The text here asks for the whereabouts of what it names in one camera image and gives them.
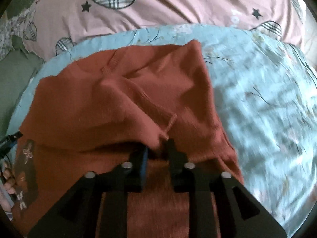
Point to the light blue floral sheet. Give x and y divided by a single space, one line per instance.
260 104

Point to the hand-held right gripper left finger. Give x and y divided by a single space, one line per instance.
144 164

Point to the rust brown garment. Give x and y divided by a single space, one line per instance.
99 104

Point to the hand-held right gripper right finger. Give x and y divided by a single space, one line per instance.
175 160

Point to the person's left hand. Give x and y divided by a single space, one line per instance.
10 179

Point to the pink quilt with plaid hearts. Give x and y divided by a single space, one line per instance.
173 5

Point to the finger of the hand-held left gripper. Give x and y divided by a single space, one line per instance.
11 140

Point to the green pillow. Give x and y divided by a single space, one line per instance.
14 79

